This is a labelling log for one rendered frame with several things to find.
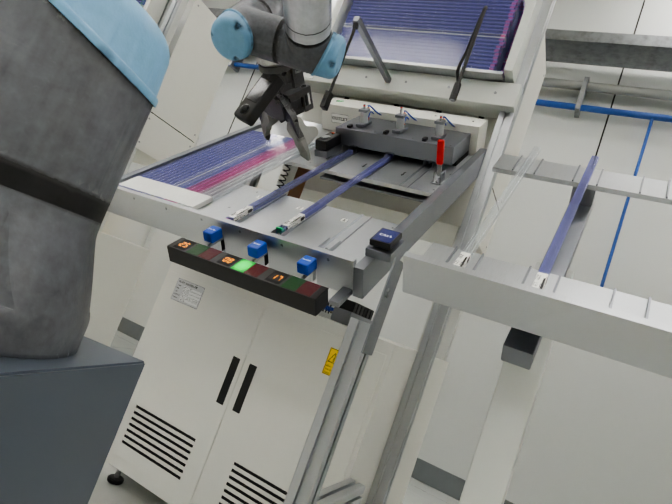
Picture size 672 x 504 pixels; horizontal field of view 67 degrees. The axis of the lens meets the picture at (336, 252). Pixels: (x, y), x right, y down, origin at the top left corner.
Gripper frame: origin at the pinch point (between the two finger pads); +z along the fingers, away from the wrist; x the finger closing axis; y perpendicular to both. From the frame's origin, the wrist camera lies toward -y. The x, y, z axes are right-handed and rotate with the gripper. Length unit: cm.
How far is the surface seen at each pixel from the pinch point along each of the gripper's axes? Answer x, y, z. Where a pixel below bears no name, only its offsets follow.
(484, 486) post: -70, -21, 25
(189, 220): 0.0, -26.3, 3.2
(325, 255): -31.6, -16.5, 1.3
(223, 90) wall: 253, 119, 96
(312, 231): -21.0, -11.1, 5.0
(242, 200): 0.5, -13.3, 6.0
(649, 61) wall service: 2, 228, 60
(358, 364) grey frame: -46, -24, 12
